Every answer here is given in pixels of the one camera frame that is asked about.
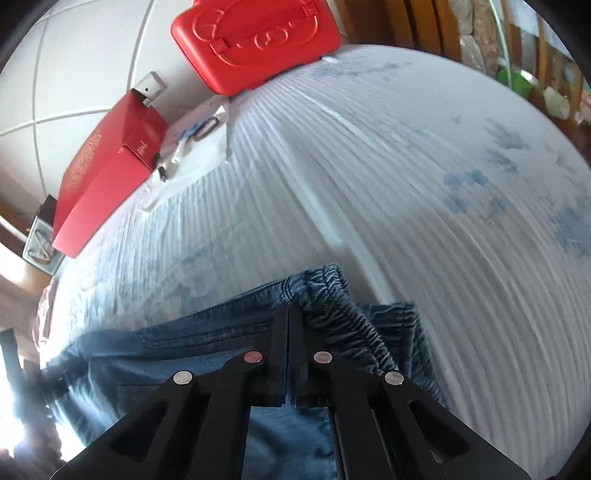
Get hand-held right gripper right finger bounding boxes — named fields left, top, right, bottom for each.
left=288, top=305, right=532, bottom=480

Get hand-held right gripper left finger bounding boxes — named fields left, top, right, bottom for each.
left=51, top=305, right=289, bottom=480

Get blue denim jeans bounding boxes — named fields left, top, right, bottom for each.
left=39, top=263, right=451, bottom=480

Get striped white bed sheet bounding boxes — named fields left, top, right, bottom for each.
left=39, top=44, right=591, bottom=480

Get clear plastic bag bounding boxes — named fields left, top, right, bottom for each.
left=139, top=99, right=232, bottom=213

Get white pen black tip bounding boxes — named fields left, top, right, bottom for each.
left=157, top=143, right=190, bottom=182

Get small blue accessory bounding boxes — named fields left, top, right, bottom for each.
left=175, top=122, right=201, bottom=144

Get red gift box gold emblem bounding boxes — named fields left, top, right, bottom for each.
left=52, top=92, right=168, bottom=258

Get small red plastic suitcase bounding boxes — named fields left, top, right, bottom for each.
left=171, top=0, right=343, bottom=97

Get black hair tie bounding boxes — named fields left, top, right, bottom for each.
left=191, top=116, right=220, bottom=141

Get white wall socket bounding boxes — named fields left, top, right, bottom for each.
left=130, top=71, right=167, bottom=108

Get wooden headboard post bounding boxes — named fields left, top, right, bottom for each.
left=383, top=0, right=591, bottom=121

